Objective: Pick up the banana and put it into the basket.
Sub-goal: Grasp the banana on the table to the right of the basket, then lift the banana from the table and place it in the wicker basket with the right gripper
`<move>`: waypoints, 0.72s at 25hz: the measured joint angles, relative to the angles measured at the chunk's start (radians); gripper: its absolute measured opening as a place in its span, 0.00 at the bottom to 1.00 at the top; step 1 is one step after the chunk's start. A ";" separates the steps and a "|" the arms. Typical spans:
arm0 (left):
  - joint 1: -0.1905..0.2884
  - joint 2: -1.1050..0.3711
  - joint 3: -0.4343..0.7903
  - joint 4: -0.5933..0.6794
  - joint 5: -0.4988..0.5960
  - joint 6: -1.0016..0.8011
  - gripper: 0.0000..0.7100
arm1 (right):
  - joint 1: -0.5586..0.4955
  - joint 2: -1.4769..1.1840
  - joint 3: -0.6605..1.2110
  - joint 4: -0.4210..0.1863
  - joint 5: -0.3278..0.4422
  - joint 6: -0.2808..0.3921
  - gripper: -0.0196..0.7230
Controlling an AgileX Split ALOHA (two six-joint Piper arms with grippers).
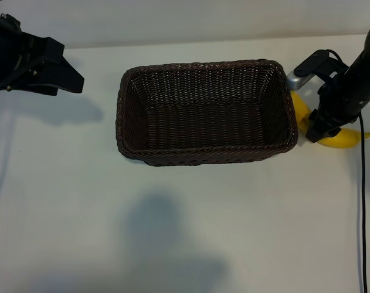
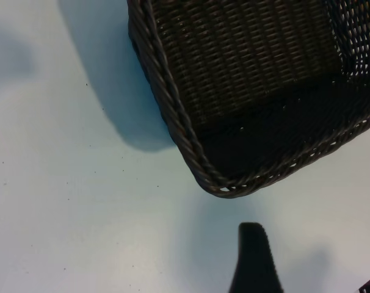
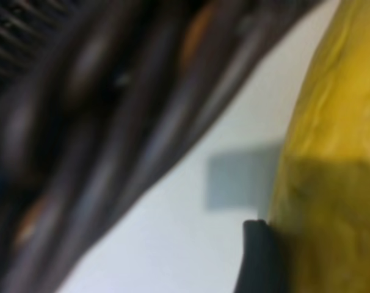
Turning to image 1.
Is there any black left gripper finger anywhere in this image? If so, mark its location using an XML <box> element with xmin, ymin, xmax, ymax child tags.
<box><xmin>34</xmin><ymin>36</ymin><xmax>66</xmax><ymax>66</ymax></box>
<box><xmin>40</xmin><ymin>59</ymin><xmax>85</xmax><ymax>95</ymax></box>

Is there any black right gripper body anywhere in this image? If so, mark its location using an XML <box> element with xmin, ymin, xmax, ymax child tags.
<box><xmin>317</xmin><ymin>59</ymin><xmax>370</xmax><ymax>128</ymax></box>

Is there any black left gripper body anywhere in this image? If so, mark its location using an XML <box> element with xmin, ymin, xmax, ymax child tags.
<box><xmin>0</xmin><ymin>11</ymin><xmax>58</xmax><ymax>96</ymax></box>

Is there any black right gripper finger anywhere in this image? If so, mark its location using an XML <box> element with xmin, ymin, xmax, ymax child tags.
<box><xmin>308</xmin><ymin>107</ymin><xmax>324</xmax><ymax>126</ymax></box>
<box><xmin>305</xmin><ymin>123</ymin><xmax>342</xmax><ymax>143</ymax></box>

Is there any yellow banana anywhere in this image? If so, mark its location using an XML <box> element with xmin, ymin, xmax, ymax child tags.
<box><xmin>290</xmin><ymin>90</ymin><xmax>370</xmax><ymax>150</ymax></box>

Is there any dark brown wicker basket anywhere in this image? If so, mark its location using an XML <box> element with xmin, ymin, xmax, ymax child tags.
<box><xmin>115</xmin><ymin>59</ymin><xmax>299</xmax><ymax>168</ymax></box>

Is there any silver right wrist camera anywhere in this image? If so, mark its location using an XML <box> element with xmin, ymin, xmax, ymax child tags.
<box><xmin>285</xmin><ymin>71</ymin><xmax>315</xmax><ymax>92</ymax></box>

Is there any black right camera bracket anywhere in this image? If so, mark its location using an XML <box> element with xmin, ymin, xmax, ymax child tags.
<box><xmin>294</xmin><ymin>50</ymin><xmax>348</xmax><ymax>82</ymax></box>

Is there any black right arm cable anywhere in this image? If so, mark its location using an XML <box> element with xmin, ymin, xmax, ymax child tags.
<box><xmin>325</xmin><ymin>48</ymin><xmax>370</xmax><ymax>293</ymax></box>

